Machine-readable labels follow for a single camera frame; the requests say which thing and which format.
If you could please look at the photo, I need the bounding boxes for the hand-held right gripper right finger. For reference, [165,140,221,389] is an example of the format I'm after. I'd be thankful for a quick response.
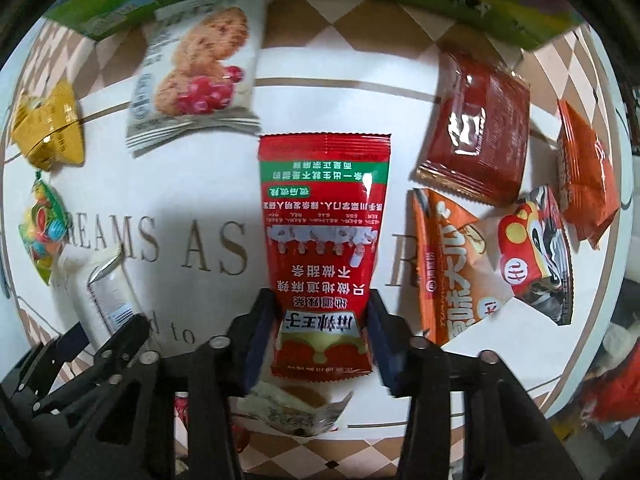
[367,289,567,480]

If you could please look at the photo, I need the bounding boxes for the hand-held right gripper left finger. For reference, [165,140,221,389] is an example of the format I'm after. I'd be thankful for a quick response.
[85,287,280,480]

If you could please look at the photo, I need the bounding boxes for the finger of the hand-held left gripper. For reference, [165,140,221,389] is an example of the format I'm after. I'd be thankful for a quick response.
[0,322,93,403]
[32,317,153,417]

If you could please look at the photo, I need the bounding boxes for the white silver snack packet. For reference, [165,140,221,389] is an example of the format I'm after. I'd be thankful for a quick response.
[52,245,148,346]

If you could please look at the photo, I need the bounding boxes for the red spicy strip packet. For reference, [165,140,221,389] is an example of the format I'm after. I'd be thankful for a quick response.
[257,132,393,378]

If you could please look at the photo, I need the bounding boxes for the yellow snack packet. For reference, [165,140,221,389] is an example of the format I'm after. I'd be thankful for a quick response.
[10,80,86,171]

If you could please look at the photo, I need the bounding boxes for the plain orange snack packet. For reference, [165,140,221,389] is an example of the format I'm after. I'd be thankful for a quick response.
[556,99,621,251]

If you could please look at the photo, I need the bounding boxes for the pale green crumpled packet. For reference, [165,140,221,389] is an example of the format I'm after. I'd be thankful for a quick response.
[232,382,346,436]

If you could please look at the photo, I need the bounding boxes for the small red packet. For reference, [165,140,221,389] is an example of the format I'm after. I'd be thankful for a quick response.
[174,394,251,453]

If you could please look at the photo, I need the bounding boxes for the orange packet with large letters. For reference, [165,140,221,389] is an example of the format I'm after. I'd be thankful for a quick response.
[411,187,506,347]

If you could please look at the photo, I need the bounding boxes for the colourful candy packet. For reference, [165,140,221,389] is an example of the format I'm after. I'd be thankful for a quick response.
[17,172,71,286]

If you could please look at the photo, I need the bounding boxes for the printed checkered table mat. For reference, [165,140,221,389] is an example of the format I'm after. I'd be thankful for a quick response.
[0,0,623,480]

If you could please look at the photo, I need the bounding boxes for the red black panda packet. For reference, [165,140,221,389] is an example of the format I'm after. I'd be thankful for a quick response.
[497,185,573,321]

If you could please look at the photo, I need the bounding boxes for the red plastic bag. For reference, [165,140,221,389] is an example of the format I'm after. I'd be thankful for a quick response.
[575,355,640,423]

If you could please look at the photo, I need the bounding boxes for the white crumpled cloth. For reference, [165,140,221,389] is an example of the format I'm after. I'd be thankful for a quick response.
[597,327,640,368]

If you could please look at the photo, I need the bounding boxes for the dark red snack packet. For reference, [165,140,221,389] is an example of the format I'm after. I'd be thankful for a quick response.
[415,50,532,206]

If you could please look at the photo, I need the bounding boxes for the white cookie packet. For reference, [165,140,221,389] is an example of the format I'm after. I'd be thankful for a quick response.
[125,0,266,156]

